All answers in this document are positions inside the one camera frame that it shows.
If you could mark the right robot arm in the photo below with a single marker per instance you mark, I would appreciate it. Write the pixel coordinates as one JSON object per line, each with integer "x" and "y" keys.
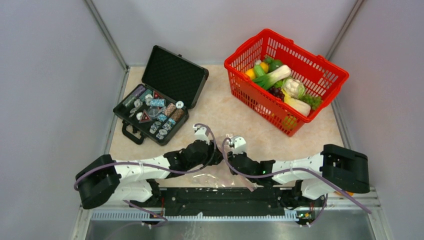
{"x": 334, "y": 169}

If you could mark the clear zip top bag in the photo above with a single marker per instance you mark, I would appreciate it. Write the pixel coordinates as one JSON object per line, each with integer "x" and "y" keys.
{"x": 219, "y": 176}

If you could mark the red plastic basket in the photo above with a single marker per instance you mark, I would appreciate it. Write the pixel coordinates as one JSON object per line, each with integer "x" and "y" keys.
{"x": 321, "y": 78}

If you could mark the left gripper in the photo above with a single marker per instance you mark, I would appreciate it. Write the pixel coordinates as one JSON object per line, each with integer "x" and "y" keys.
{"x": 218, "y": 158}

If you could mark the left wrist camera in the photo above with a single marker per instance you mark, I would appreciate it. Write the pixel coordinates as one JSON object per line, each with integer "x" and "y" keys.
{"x": 201, "y": 132}

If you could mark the white green toy leek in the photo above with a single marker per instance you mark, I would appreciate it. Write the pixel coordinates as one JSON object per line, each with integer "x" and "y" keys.
{"x": 268, "y": 80}

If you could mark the white dealer button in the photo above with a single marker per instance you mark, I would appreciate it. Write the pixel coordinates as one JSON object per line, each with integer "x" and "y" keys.
{"x": 179, "y": 104}

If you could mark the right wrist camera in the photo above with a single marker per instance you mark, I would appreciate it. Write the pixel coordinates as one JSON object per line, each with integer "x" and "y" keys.
{"x": 237, "y": 145}

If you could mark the green toy grapes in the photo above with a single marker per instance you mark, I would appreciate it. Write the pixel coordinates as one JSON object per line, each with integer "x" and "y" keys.
{"x": 313, "y": 101}

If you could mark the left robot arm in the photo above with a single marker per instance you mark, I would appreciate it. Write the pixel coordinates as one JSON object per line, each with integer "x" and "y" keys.
{"x": 107, "y": 180}

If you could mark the green toy pepper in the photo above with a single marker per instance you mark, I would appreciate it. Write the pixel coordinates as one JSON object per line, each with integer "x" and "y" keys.
{"x": 272, "y": 63}

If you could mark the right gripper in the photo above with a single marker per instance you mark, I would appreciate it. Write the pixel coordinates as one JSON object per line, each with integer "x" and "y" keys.
{"x": 230, "y": 155}

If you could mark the green toy cucumber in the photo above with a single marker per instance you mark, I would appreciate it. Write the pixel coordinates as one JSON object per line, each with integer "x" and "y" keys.
{"x": 258, "y": 71}

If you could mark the toy cauliflower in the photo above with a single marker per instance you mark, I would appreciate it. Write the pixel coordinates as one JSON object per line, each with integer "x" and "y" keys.
{"x": 293, "y": 87}

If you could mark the red triangle card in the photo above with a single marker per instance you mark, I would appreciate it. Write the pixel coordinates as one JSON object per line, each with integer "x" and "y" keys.
{"x": 143, "y": 117}

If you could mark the black poker chip case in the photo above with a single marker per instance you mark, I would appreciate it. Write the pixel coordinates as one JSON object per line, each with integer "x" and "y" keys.
{"x": 167, "y": 78}

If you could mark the purple toy grapes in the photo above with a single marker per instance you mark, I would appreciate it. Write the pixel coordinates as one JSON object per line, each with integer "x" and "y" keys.
{"x": 277, "y": 92}

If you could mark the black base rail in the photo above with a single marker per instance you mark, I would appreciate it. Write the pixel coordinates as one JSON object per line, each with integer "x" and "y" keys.
{"x": 228, "y": 202}

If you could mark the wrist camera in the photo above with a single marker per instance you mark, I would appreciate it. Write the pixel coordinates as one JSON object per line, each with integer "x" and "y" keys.
{"x": 237, "y": 145}
{"x": 201, "y": 132}

